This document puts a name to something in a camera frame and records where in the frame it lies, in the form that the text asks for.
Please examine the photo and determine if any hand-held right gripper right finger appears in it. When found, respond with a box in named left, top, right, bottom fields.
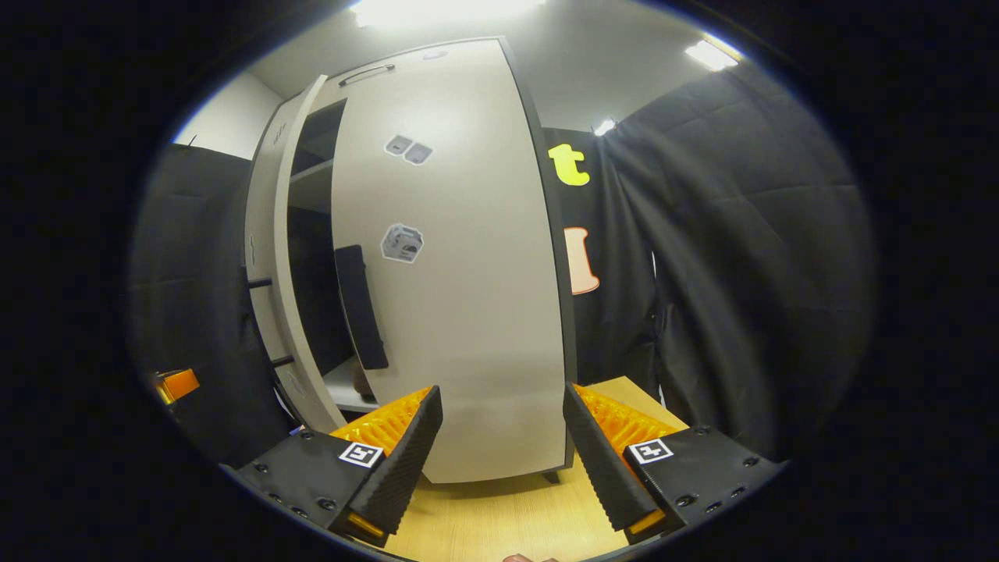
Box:
left=561, top=382, right=787, bottom=546

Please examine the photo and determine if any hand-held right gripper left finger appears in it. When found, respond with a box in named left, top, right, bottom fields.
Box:
left=235, top=386, right=444, bottom=549

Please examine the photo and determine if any grey shoe cabinet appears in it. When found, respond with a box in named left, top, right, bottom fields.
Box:
left=258, top=35, right=580, bottom=486

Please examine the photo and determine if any black backdrop cloth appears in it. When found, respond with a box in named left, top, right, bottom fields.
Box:
left=127, top=61, right=876, bottom=469

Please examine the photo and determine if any black left door handle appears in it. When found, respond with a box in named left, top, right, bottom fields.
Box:
left=247, top=275, right=297, bottom=369

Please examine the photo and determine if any black door handle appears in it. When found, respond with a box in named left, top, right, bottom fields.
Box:
left=247, top=275, right=297, bottom=369
left=335, top=244, right=390, bottom=372

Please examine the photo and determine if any black right door handle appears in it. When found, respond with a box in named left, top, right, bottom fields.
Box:
left=335, top=244, right=390, bottom=372

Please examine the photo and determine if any metal drawer handle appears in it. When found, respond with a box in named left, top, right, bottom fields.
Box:
left=338, top=63, right=396, bottom=88

